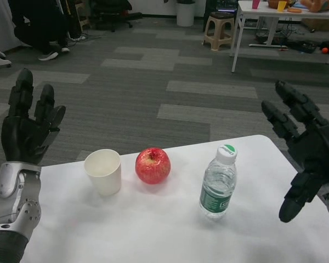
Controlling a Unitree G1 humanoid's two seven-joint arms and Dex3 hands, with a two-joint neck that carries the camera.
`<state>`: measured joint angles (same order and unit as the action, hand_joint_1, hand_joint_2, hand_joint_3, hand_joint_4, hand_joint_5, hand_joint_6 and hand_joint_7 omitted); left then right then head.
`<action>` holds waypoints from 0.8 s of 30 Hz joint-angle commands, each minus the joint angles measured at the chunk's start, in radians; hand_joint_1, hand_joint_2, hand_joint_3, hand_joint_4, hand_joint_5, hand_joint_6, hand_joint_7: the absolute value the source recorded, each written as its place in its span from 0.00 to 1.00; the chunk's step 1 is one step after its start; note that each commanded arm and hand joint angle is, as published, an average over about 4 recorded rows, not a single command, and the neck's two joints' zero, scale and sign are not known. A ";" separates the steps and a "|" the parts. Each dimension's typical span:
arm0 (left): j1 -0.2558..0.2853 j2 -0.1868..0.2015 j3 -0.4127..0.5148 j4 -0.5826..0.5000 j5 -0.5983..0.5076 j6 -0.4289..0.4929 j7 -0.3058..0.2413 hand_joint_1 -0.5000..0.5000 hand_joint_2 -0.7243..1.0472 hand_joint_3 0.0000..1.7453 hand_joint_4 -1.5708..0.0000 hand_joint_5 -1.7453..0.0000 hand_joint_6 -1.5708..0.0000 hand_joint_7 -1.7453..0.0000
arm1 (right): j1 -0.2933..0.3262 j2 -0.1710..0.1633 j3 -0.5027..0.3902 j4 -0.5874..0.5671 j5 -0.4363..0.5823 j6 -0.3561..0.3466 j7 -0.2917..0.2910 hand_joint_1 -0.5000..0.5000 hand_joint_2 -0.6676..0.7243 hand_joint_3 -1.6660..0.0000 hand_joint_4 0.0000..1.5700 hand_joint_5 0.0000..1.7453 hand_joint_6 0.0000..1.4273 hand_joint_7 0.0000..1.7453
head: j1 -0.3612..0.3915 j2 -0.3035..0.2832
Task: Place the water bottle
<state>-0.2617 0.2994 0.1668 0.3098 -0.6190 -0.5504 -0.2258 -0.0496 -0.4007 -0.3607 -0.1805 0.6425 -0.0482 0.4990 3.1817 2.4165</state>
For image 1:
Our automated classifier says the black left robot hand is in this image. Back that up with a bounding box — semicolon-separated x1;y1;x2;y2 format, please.
1;68;66;167

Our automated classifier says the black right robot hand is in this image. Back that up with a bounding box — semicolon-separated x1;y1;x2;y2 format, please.
261;79;329;223

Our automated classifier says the clear plastic water bottle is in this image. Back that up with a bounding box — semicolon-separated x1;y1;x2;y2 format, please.
199;144;239;220

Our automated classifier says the white caster leg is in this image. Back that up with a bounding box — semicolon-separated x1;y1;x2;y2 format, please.
0;46;12;69

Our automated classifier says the white paper cup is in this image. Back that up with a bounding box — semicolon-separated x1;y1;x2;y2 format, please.
84;148;122;196

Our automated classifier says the crouching person in black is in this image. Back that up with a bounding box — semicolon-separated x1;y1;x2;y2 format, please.
8;0;71;61

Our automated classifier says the white office desk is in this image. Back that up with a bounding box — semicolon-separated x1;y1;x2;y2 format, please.
67;0;93;39

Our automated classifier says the red apple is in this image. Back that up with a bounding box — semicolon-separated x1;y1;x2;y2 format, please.
135;147;172;185

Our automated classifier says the orange plush toy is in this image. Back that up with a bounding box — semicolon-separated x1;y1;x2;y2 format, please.
300;0;329;12

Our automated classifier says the large white table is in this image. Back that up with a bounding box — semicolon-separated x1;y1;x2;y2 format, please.
230;0;329;73

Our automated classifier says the black mesh office chair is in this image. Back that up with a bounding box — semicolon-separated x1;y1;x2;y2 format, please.
92;0;143;33

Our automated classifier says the beige plastic stool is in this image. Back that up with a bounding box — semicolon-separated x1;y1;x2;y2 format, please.
202;12;235;52

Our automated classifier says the black cable bundle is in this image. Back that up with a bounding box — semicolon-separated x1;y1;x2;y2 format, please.
286;39;317;54

